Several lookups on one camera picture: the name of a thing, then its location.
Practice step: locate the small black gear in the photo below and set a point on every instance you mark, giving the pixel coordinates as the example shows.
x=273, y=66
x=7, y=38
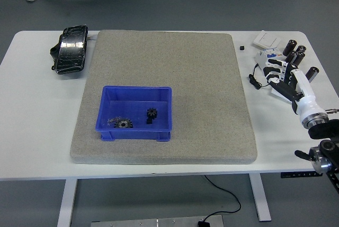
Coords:
x=152, y=112

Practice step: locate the white wall switch plate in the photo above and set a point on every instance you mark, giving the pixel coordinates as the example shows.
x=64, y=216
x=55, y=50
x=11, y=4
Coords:
x=266, y=39

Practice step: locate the small metal clip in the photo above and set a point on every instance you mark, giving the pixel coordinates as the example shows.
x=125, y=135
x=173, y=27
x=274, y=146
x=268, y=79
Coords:
x=113, y=120

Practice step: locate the white circuit breaker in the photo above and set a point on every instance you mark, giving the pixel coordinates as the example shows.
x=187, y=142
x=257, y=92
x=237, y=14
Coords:
x=265, y=55

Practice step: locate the blue plastic box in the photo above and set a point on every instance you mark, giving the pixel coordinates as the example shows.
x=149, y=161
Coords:
x=132, y=106

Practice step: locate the tiny black block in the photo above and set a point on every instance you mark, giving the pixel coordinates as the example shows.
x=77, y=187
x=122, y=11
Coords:
x=149, y=121

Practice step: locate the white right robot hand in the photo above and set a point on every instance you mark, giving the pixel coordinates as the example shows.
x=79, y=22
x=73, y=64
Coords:
x=304, y=89

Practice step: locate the small black cube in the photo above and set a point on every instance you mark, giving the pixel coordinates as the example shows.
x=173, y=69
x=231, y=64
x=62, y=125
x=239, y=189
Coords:
x=242, y=47

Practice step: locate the dark brown cylindrical capacitor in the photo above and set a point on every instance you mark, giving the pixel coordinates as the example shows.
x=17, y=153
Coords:
x=312, y=73
x=291, y=57
x=289, y=47
x=299, y=58
x=301, y=48

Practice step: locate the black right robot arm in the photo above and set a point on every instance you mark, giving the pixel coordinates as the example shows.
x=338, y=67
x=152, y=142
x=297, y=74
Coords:
x=321, y=129

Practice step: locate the black tape-wrapped device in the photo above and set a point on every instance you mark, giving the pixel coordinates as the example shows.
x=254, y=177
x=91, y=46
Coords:
x=71, y=49

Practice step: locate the black floor plug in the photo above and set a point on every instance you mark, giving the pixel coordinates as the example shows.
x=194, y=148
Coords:
x=203, y=223

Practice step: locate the large black gear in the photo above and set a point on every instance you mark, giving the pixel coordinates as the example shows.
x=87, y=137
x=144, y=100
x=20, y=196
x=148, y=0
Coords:
x=118, y=124

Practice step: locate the grey-brown felt mat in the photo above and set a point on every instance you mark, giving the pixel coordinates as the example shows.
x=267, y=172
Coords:
x=164, y=63

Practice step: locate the white table leg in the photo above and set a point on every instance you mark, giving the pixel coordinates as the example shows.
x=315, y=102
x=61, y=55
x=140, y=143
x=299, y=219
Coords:
x=260, y=198
x=66, y=203

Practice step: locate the grey metal floor plate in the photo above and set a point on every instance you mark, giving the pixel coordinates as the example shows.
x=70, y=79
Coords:
x=148, y=223

